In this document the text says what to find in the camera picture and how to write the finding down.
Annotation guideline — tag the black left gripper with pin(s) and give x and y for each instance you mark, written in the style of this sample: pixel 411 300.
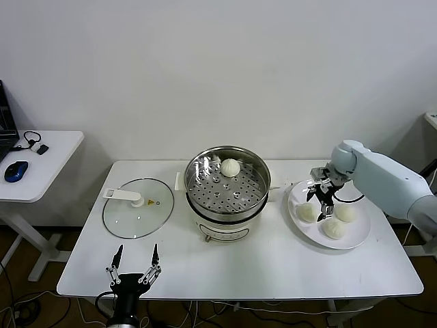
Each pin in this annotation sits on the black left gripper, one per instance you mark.
pixel 131 283

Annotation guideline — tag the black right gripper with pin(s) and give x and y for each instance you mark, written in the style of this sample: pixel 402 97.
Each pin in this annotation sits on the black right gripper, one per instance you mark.
pixel 326 194

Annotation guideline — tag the white steamed baozi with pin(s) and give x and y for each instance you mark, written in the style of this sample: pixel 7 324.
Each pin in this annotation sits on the white steamed baozi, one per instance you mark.
pixel 333 229
pixel 229 167
pixel 305 213
pixel 345 213

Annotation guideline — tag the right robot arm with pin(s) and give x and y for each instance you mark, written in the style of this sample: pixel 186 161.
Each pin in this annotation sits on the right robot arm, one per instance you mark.
pixel 385 181

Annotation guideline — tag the stainless steel steamer basket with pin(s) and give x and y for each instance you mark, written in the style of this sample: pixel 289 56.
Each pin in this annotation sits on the stainless steel steamer basket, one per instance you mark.
pixel 239 194

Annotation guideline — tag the white round plate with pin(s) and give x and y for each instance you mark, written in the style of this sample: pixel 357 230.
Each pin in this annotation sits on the white round plate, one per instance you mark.
pixel 307 235

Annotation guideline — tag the white electric cooker base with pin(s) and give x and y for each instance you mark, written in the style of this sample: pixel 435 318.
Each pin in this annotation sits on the white electric cooker base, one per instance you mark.
pixel 222 232

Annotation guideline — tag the white work table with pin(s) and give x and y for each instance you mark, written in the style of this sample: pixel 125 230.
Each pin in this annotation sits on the white work table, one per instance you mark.
pixel 239 270

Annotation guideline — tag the white side table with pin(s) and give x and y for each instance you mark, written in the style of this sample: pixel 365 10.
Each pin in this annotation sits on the white side table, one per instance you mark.
pixel 51 164

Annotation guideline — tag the small black device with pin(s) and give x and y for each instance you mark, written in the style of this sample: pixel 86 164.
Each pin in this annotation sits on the small black device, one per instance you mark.
pixel 42 150

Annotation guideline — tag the blue and black mouse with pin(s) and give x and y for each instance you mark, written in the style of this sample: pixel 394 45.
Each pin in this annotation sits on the blue and black mouse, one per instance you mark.
pixel 16 171

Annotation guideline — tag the small white device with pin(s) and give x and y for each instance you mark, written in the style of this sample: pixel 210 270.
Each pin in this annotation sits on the small white device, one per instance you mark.
pixel 33 147

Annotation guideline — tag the black laptop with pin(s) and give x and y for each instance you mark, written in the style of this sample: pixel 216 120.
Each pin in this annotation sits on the black laptop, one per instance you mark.
pixel 7 136

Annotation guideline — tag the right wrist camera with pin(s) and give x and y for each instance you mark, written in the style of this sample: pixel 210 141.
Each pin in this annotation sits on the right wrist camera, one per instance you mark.
pixel 318 173

